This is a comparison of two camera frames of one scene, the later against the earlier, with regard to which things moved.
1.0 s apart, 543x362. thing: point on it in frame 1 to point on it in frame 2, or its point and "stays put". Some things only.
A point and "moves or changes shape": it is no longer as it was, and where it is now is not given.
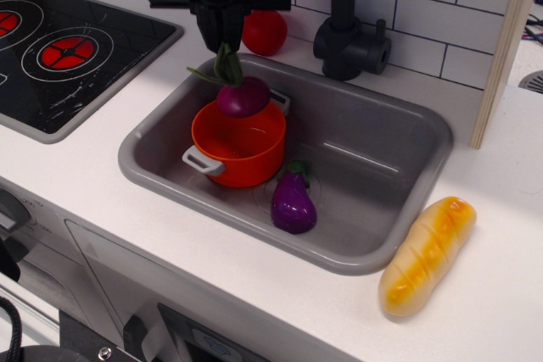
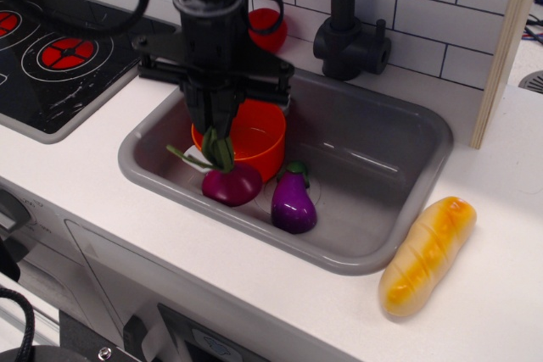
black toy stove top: [64, 58] stays put
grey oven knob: [14, 212] stays put
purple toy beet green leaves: [239, 97] moves or changes shape
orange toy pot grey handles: [243, 152] stays put
